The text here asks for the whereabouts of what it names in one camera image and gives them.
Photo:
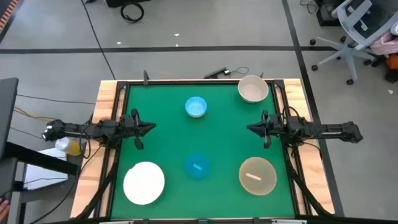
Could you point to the green table mat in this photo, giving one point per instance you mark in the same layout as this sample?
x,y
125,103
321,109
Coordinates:
x,y
217,140

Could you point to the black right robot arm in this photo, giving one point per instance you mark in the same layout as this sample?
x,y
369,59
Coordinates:
x,y
323,129

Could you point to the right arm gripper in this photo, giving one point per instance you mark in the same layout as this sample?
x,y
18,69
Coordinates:
x,y
270,127

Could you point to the person's hand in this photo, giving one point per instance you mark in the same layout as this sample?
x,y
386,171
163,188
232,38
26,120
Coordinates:
x,y
3,209

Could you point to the large white round dish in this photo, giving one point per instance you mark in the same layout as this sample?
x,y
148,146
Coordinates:
x,y
143,183

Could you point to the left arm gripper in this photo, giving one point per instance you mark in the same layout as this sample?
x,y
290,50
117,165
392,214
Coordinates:
x,y
132,126

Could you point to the orange striped black strip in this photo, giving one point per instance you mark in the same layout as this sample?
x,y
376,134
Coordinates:
x,y
7,14

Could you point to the translucent blue bowl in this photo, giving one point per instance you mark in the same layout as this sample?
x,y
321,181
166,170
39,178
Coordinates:
x,y
197,166

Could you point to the pink cloth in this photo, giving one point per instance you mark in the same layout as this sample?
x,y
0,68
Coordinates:
x,y
385,43

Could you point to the black metal table frame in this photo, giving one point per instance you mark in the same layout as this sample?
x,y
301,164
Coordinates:
x,y
202,82

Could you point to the dark grey side panel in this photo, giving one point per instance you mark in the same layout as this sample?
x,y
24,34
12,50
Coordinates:
x,y
7,112

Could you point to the grey office chair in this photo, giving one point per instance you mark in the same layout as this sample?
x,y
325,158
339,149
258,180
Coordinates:
x,y
354,28

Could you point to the black desk beam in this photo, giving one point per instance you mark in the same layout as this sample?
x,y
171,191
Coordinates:
x,y
40,158

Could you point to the orange object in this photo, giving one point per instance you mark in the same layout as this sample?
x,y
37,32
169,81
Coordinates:
x,y
392,61

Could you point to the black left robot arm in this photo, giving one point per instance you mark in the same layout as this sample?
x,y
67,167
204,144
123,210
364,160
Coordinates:
x,y
77,128

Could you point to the light blue speckled bowl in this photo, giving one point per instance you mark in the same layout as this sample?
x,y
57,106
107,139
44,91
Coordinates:
x,y
196,106

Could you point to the black power strip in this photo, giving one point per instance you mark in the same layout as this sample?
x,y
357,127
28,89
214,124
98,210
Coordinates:
x,y
214,73

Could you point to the black equipment box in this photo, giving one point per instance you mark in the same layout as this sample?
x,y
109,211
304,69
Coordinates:
x,y
326,14

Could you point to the cream white bowl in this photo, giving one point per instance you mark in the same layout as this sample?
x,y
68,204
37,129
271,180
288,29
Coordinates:
x,y
253,89

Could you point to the white paper sheet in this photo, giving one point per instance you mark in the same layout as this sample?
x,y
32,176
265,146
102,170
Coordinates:
x,y
43,172

